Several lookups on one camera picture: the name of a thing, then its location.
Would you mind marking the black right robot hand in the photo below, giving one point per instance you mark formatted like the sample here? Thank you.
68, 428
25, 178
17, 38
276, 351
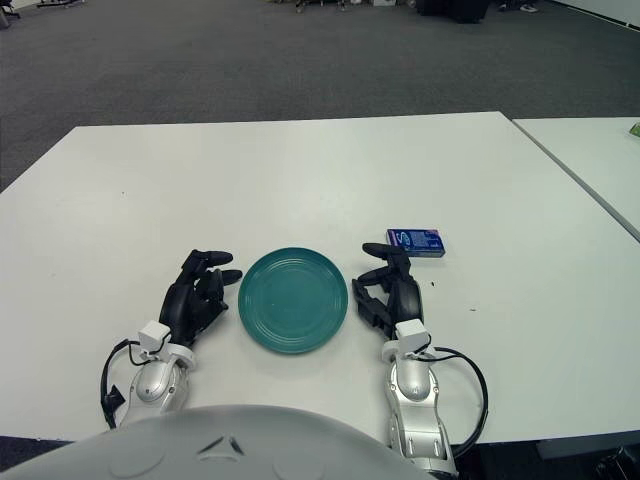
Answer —
407, 295

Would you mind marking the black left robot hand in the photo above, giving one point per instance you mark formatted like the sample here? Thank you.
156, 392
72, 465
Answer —
180, 305

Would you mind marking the blue gum pack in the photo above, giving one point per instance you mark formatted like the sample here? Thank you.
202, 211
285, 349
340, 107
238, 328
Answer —
417, 242

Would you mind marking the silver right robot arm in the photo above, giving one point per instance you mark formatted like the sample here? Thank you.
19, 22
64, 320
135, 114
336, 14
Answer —
415, 400

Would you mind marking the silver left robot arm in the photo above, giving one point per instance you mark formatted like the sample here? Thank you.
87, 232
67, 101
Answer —
152, 382

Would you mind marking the green round plate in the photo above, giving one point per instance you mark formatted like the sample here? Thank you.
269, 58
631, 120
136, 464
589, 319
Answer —
292, 305

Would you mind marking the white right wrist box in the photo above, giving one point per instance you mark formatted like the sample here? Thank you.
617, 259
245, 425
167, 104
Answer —
412, 336

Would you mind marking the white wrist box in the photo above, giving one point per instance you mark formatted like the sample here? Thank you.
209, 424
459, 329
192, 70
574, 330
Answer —
412, 336
152, 337

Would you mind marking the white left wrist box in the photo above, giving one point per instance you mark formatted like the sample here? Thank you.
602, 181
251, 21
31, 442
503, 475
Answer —
152, 337

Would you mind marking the grey robot torso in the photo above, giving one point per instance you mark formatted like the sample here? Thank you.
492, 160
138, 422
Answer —
200, 450

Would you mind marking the small green object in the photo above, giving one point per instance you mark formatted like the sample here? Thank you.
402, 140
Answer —
635, 129

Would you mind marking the large black background object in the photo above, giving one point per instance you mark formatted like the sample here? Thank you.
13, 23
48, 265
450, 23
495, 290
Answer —
455, 6

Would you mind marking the pair of shoes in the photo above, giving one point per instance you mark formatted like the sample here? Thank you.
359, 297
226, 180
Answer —
527, 7

